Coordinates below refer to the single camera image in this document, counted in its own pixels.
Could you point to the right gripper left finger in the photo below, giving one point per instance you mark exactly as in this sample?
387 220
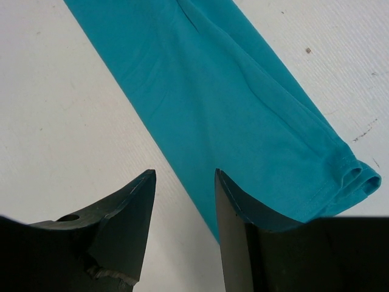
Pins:
98 248

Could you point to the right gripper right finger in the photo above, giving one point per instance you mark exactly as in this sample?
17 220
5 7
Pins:
263 250

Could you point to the teal t-shirt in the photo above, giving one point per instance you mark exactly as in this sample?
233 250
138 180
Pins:
214 95

